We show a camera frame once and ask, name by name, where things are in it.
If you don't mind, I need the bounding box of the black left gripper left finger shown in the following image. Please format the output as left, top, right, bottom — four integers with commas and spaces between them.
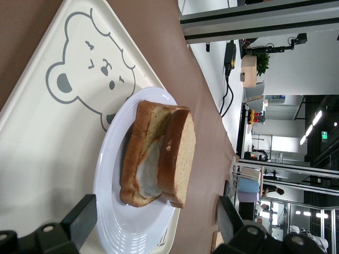
0, 194, 97, 254

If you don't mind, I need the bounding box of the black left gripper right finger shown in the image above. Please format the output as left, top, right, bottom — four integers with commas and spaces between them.
213, 195, 329, 254

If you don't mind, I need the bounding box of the pale round plate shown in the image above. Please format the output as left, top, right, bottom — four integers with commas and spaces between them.
92, 86, 179, 254

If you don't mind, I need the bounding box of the plain bread slice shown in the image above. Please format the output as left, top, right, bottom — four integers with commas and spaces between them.
157, 108, 197, 209

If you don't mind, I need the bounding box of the fried egg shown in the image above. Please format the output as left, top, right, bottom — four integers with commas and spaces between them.
136, 134, 164, 199

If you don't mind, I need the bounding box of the wooden cutting board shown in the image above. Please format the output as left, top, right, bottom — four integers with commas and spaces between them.
211, 229, 226, 251

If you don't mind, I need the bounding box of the lavender cup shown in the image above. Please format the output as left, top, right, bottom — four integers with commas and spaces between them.
237, 192, 260, 204

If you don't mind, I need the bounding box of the blue cup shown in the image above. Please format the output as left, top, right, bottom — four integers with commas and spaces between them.
238, 178, 261, 194

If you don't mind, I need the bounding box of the person in black clothes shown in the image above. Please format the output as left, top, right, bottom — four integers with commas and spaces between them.
261, 184, 286, 197

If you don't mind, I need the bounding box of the beige cup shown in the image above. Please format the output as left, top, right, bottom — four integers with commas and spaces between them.
239, 166, 262, 180

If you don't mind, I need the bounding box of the cream bear print tray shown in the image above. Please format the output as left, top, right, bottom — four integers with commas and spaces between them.
0, 0, 181, 254

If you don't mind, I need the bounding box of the brown table mat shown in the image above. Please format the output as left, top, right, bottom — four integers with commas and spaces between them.
0, 0, 240, 254

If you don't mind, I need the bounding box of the light wooden side table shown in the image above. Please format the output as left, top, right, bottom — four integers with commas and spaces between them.
240, 54, 259, 88

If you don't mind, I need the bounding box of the green potted plant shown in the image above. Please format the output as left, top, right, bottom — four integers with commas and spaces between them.
255, 51, 271, 77

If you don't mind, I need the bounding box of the white wire rack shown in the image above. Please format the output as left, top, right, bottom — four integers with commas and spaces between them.
229, 156, 265, 212

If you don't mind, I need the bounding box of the black hanging cable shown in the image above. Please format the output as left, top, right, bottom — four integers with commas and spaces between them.
219, 39, 238, 119

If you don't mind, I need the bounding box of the aluminium cell frame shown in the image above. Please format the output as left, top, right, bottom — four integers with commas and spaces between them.
179, 0, 339, 44

